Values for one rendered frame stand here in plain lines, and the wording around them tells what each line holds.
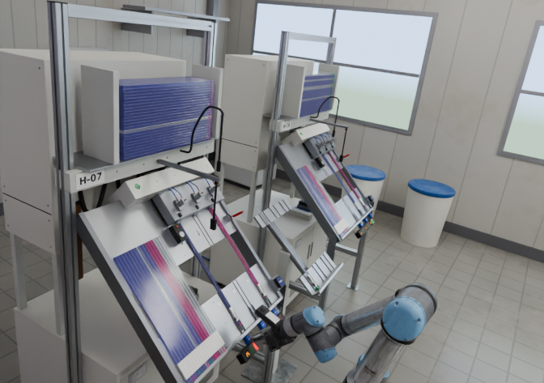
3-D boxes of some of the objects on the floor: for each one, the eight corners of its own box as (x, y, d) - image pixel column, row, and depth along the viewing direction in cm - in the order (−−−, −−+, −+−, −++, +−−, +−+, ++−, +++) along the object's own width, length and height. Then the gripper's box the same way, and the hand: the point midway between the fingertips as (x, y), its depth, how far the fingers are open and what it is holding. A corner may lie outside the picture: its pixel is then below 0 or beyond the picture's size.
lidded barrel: (382, 218, 496) (392, 172, 477) (367, 231, 457) (376, 181, 439) (346, 206, 518) (354, 162, 500) (328, 217, 480) (336, 169, 461)
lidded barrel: (446, 239, 460) (460, 187, 441) (435, 254, 422) (450, 198, 403) (403, 225, 483) (415, 176, 464) (390, 238, 445) (402, 185, 426)
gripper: (291, 345, 158) (252, 360, 169) (301, 332, 166) (264, 347, 177) (278, 325, 159) (241, 342, 170) (289, 313, 166) (252, 329, 178)
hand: (251, 338), depth 173 cm, fingers closed
